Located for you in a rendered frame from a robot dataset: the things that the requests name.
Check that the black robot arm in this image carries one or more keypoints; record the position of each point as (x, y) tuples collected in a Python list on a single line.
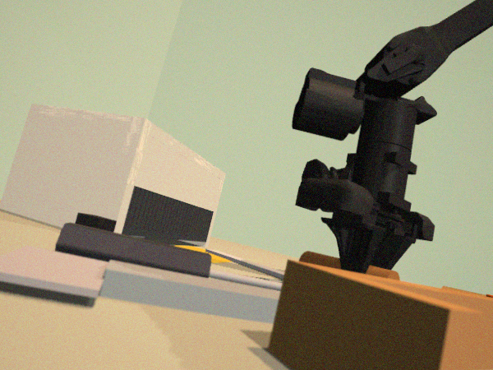
[(334, 106)]

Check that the brown rectangular block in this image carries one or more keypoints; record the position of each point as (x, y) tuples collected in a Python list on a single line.
[(330, 319)]

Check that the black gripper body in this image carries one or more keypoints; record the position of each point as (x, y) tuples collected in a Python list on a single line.
[(375, 195)]

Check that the beige cabinet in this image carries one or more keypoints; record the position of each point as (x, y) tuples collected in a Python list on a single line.
[(113, 172)]

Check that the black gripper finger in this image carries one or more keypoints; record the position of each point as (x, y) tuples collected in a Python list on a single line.
[(357, 243), (392, 247)]

